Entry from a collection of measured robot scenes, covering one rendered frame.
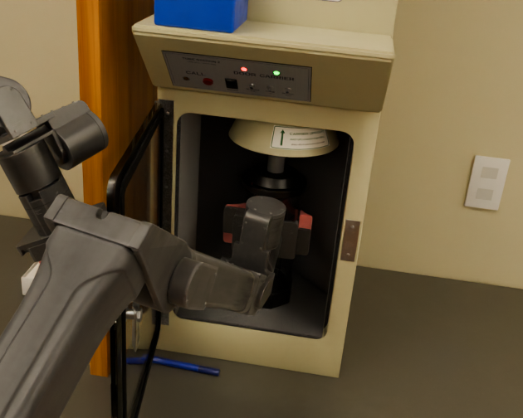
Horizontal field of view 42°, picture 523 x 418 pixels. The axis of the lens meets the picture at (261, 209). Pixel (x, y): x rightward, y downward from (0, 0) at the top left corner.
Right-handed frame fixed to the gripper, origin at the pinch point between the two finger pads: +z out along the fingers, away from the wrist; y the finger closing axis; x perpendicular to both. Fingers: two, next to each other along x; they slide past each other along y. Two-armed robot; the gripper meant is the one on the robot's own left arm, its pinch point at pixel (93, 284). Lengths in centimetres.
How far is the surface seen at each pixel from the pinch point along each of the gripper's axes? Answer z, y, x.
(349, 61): -14.4, -38.7, -9.0
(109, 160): -10.6, -2.5, -16.3
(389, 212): 32, -37, -62
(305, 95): -10.4, -31.8, -15.8
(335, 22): -17.5, -38.4, -19.8
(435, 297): 47, -41, -49
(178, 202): 0.8, -7.4, -22.2
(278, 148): -2.6, -25.0, -22.0
